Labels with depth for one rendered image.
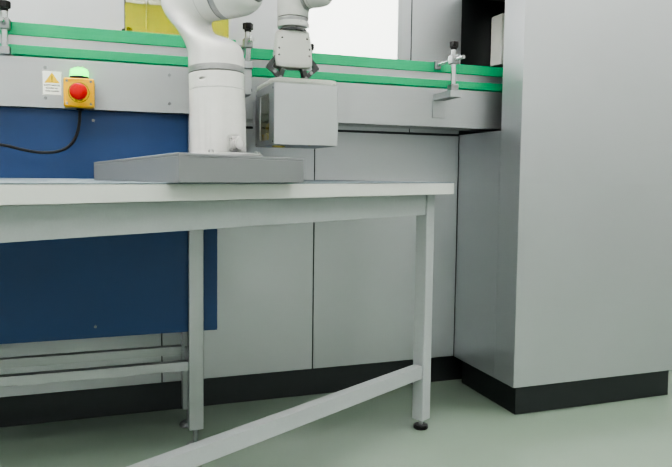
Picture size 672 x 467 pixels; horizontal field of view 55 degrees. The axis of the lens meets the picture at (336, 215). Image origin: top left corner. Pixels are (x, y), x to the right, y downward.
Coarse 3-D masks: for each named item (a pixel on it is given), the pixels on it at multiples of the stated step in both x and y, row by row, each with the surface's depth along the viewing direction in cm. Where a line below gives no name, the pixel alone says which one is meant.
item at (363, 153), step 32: (32, 0) 185; (64, 0) 188; (96, 0) 191; (416, 0) 225; (448, 0) 229; (480, 0) 234; (416, 32) 226; (448, 32) 230; (480, 32) 235; (480, 64) 235; (352, 128) 220; (384, 128) 224; (320, 160) 217; (352, 160) 221; (384, 160) 225; (416, 160) 229; (448, 160) 233
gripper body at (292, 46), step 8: (280, 32) 170; (288, 32) 170; (296, 32) 171; (304, 32) 172; (280, 40) 170; (288, 40) 170; (296, 40) 171; (304, 40) 172; (280, 48) 170; (288, 48) 170; (296, 48) 171; (304, 48) 172; (280, 56) 170; (288, 56) 171; (296, 56) 171; (304, 56) 172; (280, 64) 171; (288, 64) 171; (296, 64) 172; (304, 64) 172
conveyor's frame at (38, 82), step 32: (0, 64) 157; (32, 64) 159; (64, 64) 161; (96, 64) 164; (128, 64) 166; (0, 96) 157; (32, 96) 159; (96, 96) 164; (128, 96) 167; (160, 96) 170; (352, 96) 197; (384, 96) 201; (416, 96) 204; (480, 96) 212; (416, 128) 218; (448, 128) 222; (480, 128) 213
